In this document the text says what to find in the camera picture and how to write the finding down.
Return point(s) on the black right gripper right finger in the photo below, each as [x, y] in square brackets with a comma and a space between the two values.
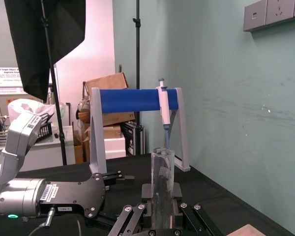
[199, 218]

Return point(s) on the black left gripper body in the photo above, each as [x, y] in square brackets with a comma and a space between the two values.
[71, 194]

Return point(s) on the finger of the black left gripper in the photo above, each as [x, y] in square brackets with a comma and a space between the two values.
[103, 220]
[118, 177]

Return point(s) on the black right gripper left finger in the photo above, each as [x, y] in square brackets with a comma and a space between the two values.
[127, 218]

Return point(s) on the clear glass cylinder tube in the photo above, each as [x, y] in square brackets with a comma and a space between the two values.
[162, 177]

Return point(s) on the white box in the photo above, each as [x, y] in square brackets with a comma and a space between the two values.
[115, 147]

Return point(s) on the black table cloth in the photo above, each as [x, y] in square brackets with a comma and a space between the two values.
[223, 196]

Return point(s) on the black equipment case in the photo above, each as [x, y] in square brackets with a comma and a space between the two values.
[131, 137]

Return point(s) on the white cabinet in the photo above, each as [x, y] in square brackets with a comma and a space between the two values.
[49, 152]

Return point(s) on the brown tall cardboard box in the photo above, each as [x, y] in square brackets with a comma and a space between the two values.
[81, 147]

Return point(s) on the light wooden board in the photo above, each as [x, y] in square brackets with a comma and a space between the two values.
[245, 231]

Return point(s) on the brown flat cardboard box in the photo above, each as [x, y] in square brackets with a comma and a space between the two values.
[118, 119]

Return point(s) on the grey pipette stand blue roller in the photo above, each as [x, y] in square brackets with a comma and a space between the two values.
[127, 100]

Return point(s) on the black light stand with softbox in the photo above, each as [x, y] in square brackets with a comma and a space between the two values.
[56, 110]

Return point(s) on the white blue pipette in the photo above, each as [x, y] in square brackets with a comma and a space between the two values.
[164, 105]

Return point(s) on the brown open cardboard box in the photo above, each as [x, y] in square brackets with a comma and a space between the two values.
[108, 81]

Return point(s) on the white plastic bag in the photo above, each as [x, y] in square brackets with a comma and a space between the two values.
[22, 107]

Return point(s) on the black slim light stand pole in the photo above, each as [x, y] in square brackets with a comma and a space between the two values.
[138, 73]

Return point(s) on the black softbox fabric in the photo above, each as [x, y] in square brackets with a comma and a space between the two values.
[46, 37]

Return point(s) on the white wall poster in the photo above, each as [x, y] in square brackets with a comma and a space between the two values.
[5, 76]

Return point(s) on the grey wall socket plate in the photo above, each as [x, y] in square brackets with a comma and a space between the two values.
[255, 16]
[279, 11]

